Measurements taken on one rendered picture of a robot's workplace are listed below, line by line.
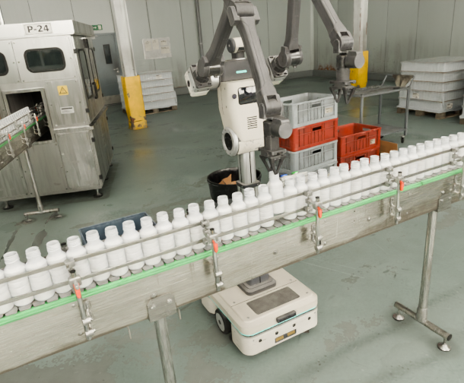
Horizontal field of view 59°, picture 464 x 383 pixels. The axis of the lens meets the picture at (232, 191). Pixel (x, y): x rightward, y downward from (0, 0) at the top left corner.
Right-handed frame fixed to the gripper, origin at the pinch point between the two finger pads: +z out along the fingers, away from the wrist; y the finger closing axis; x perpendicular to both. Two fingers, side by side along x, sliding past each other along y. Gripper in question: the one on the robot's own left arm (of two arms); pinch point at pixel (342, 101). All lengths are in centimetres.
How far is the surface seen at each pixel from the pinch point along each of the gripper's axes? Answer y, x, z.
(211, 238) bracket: -26, 81, 32
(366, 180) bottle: -17.1, 1.6, 32.5
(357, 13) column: 684, -679, -61
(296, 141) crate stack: 158, -91, 63
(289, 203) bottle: -17, 43, 32
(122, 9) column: 744, -107, -102
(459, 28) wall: 584, -940, -3
